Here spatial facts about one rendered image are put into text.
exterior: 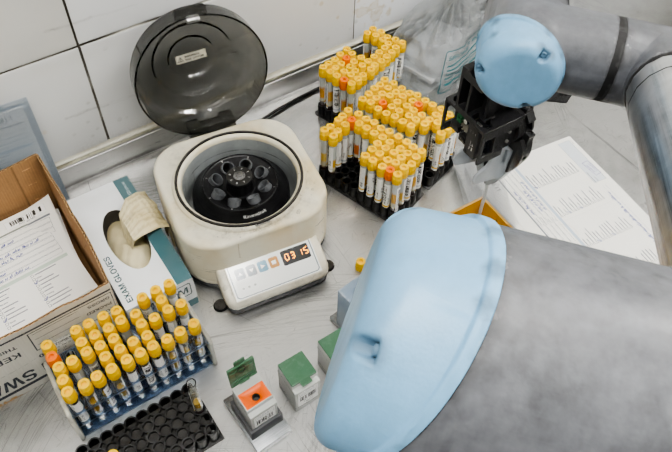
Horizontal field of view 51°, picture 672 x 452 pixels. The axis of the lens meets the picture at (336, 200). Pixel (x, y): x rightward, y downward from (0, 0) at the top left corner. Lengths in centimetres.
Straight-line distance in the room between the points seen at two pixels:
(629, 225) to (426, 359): 103
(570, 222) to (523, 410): 98
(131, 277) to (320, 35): 60
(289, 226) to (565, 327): 81
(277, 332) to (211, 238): 17
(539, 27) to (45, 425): 81
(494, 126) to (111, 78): 66
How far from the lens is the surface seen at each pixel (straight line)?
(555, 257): 30
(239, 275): 108
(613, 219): 128
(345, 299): 100
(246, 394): 96
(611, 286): 30
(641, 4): 182
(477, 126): 81
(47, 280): 113
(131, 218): 112
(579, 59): 64
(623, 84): 65
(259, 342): 108
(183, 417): 102
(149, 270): 109
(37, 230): 119
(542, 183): 129
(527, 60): 61
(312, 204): 107
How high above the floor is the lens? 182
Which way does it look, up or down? 50 degrees down
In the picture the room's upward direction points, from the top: 2 degrees clockwise
